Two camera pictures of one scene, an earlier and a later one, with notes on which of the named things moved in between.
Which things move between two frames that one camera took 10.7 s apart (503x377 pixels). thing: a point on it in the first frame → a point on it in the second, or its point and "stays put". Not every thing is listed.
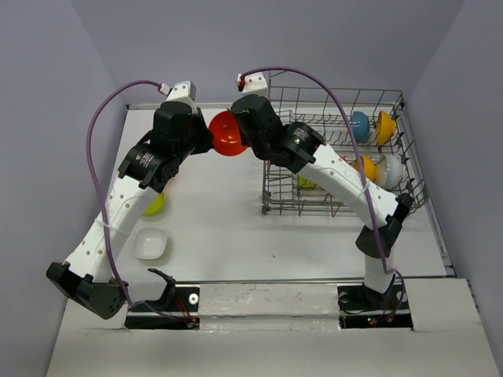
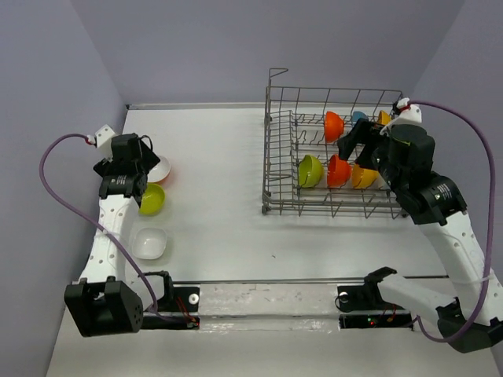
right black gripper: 245,138 → 365,130
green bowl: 157,205 stays put
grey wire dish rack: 368,129 stays put
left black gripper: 207,143 → 149,159
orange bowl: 226,135 → 333,126
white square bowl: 149,243 stays put
